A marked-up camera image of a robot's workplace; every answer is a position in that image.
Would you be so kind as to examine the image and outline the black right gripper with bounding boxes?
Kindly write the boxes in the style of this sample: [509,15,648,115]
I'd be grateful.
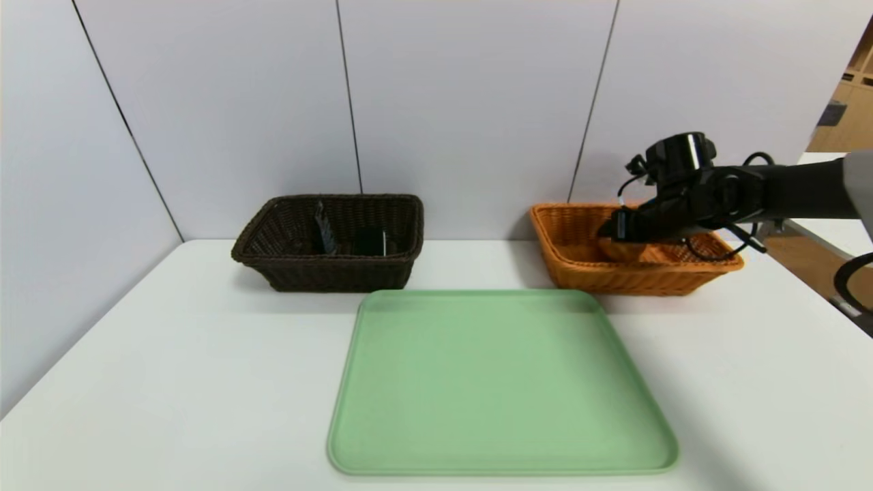
[597,201,683,243]

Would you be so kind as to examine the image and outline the pink and yellow bread bun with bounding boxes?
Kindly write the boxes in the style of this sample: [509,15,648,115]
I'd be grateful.
[598,235,646,264]

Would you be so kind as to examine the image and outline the black felt whiteboard eraser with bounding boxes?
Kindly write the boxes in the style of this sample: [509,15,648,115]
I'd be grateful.
[353,228,390,258]

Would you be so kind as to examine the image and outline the orange wicker basket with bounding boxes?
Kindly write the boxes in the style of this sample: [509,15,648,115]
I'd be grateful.
[529,203,744,297]

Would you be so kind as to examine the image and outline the dark brown wicker basket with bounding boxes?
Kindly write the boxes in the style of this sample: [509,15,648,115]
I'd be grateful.
[231,194,425,293]

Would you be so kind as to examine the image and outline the light green plastic tray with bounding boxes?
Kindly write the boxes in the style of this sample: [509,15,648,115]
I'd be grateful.
[327,289,680,476]

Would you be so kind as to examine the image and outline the white side table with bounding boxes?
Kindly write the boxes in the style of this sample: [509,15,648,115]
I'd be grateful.
[757,151,873,269]

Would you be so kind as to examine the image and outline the wooden shelf cabinet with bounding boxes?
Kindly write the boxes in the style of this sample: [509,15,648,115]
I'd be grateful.
[805,14,873,154]

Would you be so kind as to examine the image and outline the black right arm cable loop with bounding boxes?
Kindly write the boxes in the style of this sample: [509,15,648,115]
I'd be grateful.
[834,251,873,320]

